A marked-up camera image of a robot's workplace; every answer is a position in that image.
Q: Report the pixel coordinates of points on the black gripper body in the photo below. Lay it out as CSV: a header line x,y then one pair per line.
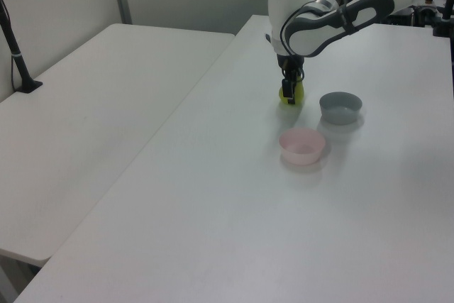
x,y
288,62

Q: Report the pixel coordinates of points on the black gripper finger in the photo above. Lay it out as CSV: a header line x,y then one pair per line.
x,y
298,75
288,90

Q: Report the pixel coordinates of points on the yellow-green pear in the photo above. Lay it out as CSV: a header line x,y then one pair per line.
x,y
299,95

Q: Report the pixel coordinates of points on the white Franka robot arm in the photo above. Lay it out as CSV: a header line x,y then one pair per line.
x,y
319,30

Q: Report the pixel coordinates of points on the grey plastic bowl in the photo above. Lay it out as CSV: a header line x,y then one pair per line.
x,y
340,108

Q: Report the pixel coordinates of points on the pink plastic bowl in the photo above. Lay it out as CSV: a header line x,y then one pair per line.
x,y
301,146

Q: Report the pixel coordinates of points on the black equipment clamp stand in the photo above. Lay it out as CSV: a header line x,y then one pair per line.
x,y
440,12

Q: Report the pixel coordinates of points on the white side table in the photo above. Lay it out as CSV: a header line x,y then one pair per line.
x,y
88,122

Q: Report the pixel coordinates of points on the black camera stand pole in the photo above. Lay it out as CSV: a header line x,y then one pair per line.
x,y
16,53

